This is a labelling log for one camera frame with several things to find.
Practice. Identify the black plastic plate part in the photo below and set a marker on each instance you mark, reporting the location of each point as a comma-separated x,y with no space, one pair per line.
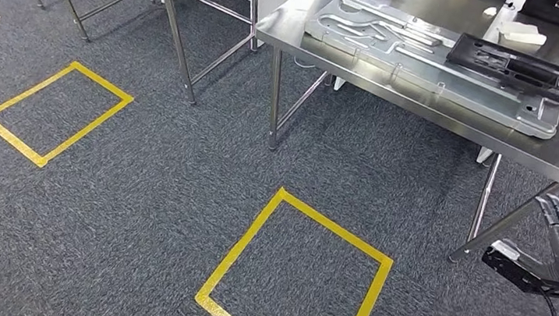
465,50

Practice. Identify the stamped silver metal panel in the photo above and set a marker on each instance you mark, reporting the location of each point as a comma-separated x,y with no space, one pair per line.
423,78

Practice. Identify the small crumpled white paper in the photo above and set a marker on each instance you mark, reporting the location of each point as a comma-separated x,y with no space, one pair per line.
490,11

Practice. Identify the folded white tissue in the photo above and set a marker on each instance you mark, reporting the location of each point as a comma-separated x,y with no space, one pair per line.
521,34

